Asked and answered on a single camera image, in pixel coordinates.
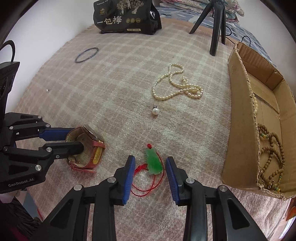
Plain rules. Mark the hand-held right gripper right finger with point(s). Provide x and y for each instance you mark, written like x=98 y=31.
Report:
x=172 y=178

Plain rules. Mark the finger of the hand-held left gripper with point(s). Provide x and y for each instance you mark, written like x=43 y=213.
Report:
x=71 y=149
x=57 y=134

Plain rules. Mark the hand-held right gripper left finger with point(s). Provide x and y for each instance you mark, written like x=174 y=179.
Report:
x=129 y=178

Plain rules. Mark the dark thin bangle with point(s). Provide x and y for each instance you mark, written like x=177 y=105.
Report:
x=76 y=60

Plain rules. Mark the cardboard box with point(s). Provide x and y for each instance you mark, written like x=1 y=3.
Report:
x=240 y=115

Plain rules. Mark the black snack bag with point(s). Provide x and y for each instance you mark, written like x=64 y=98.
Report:
x=115 y=14

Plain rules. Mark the black mini tripod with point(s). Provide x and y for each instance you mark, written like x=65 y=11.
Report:
x=214 y=41

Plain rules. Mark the blue patterned bedsheet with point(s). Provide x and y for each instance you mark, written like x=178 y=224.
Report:
x=175 y=14

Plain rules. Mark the floral folded quilt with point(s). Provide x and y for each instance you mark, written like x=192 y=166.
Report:
x=233 y=7

